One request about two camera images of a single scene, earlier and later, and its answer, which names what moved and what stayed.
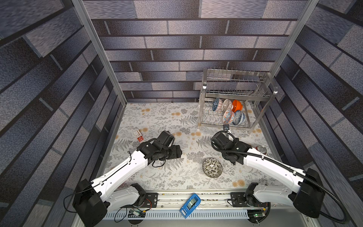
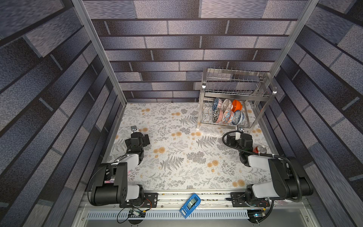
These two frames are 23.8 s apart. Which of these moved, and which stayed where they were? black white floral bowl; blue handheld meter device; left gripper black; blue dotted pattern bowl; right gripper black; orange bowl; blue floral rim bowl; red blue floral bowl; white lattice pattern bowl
Moved: left gripper black; right gripper black; black white floral bowl
Stayed: orange bowl; blue handheld meter device; blue dotted pattern bowl; white lattice pattern bowl; blue floral rim bowl; red blue floral bowl
